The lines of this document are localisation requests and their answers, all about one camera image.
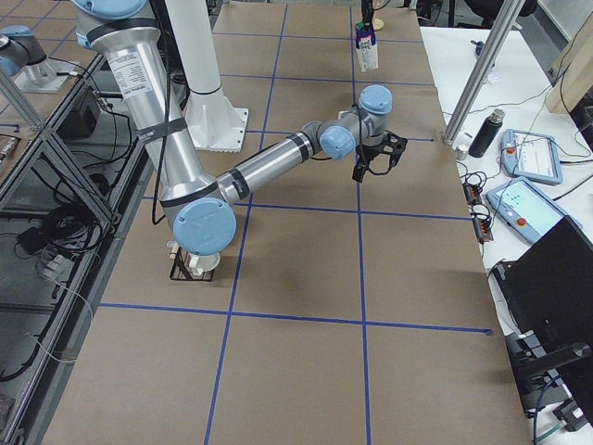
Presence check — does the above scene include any black power box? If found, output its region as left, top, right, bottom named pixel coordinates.
left=57, top=87, right=101, bottom=140

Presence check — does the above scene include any upper teach pendant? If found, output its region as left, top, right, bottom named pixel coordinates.
left=501, top=129, right=563, bottom=185

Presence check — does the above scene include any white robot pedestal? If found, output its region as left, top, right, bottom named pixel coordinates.
left=165, top=0, right=249, bottom=152

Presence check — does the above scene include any wooden rack handle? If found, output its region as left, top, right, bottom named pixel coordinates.
left=169, top=245, right=179, bottom=261

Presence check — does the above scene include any wooden round-base stand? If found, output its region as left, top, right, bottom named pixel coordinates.
left=360, top=0, right=385, bottom=30

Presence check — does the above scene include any black wire rack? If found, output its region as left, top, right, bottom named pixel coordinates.
left=169, top=249, right=215, bottom=282

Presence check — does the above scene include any black laptop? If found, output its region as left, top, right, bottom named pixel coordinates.
left=491, top=215, right=593, bottom=400

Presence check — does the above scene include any aluminium frame post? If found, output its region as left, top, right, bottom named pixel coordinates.
left=442, top=0, right=525, bottom=146

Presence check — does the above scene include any teach pendant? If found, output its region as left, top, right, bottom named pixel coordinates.
left=486, top=176, right=568, bottom=244
left=501, top=129, right=563, bottom=185

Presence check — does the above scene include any black water bottle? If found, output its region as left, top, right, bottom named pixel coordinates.
left=468, top=108, right=506, bottom=159

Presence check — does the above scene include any milk carton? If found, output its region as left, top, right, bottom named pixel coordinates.
left=355, top=22, right=379, bottom=72

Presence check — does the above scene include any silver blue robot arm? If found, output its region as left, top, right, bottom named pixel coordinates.
left=74, top=1, right=407, bottom=257

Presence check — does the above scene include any lower teach pendant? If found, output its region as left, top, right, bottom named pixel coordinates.
left=486, top=176, right=568, bottom=244

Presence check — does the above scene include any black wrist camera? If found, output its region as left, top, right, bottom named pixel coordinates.
left=352, top=158, right=367, bottom=184

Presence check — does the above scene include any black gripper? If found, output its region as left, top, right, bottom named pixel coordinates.
left=363, top=131, right=408, bottom=175

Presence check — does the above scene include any white mug in rack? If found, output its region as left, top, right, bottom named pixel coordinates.
left=188, top=252, right=221, bottom=276

